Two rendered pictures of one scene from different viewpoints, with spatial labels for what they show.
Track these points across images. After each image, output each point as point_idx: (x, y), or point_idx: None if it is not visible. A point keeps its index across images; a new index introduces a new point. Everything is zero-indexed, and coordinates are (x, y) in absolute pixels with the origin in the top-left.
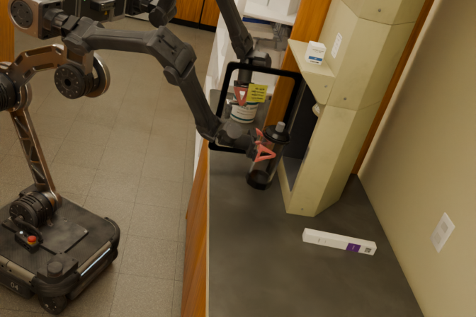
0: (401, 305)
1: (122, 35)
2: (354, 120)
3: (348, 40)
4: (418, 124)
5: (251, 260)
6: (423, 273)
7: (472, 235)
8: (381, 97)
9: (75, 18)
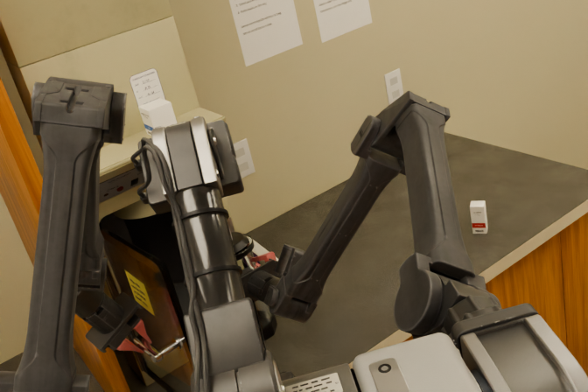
0: (305, 213)
1: (443, 167)
2: None
3: (180, 52)
4: None
5: (384, 288)
6: (259, 203)
7: (263, 119)
8: None
9: (458, 285)
